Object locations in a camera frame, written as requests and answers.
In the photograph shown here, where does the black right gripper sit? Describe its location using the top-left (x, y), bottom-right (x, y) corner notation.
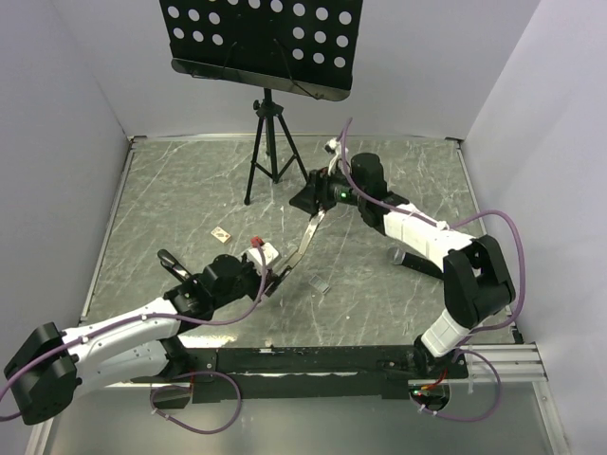
top-left (288, 162), bottom-right (366, 214)

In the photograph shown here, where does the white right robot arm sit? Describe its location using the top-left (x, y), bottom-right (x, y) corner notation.
top-left (289, 153), bottom-right (516, 377)

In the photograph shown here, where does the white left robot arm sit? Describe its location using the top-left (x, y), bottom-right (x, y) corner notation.
top-left (1, 249), bottom-right (293, 426)

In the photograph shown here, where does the small open staple box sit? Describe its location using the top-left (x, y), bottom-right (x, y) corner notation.
top-left (309, 276), bottom-right (330, 294)

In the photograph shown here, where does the black tripod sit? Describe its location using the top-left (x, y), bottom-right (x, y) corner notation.
top-left (244, 88), bottom-right (308, 206)

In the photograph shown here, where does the black perforated music stand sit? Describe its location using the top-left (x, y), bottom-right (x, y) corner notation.
top-left (159, 1), bottom-right (363, 101)

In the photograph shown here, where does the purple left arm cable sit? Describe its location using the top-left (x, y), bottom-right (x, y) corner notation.
top-left (0, 246), bottom-right (267, 423)

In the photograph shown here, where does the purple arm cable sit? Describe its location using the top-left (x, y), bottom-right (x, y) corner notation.
top-left (339, 117), bottom-right (527, 352)
top-left (0, 246), bottom-right (267, 423)

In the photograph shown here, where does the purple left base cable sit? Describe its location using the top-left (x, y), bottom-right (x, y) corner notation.
top-left (149, 368), bottom-right (247, 434)

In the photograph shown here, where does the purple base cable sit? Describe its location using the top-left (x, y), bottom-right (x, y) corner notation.
top-left (149, 368), bottom-right (247, 434)
top-left (411, 367), bottom-right (502, 422)

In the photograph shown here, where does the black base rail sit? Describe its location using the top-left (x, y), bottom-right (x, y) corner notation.
top-left (133, 345), bottom-right (469, 404)

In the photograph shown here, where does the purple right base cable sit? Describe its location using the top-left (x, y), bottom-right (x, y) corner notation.
top-left (411, 367), bottom-right (502, 422)

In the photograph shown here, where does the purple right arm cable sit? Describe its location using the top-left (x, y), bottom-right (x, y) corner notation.
top-left (339, 117), bottom-right (527, 352)

